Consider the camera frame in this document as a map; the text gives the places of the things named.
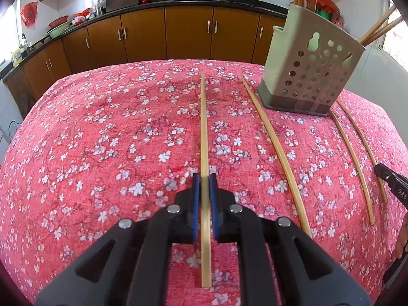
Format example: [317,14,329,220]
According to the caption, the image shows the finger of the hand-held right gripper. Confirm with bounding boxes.
[374,162,408,208]

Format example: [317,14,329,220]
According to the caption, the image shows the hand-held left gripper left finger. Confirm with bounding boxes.
[34,173,201,306]

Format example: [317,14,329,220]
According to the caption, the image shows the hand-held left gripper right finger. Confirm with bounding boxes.
[209,174,372,306]

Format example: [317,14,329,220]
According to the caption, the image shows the beige perforated chopstick holder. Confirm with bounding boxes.
[257,4,367,117]

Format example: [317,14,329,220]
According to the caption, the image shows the person's right hand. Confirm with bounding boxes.
[391,212,408,262]

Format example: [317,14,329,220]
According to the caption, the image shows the red floral tablecloth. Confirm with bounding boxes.
[0,59,408,306]

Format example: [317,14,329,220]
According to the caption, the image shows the large sliding window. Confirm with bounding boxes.
[379,3,408,68]

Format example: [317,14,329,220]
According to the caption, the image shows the brown lower kitchen cabinets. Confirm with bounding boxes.
[3,3,287,119]

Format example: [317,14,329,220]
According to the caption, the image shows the red gift bag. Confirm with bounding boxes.
[305,0,345,28]

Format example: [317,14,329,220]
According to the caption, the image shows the black kitchen countertop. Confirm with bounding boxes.
[0,0,289,81]

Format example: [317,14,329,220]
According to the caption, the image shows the red and white bags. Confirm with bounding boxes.
[71,8,96,26]

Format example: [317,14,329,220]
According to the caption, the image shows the green basin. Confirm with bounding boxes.
[47,21,72,40]

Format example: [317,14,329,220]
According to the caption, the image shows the clear glass jars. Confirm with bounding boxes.
[91,0,108,16]

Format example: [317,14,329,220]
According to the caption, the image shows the red basin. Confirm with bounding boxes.
[48,16,69,29]

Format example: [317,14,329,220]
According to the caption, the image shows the metal faucet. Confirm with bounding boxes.
[21,32,33,55]

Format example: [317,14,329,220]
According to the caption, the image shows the red plastic bag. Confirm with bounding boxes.
[20,1,38,28]

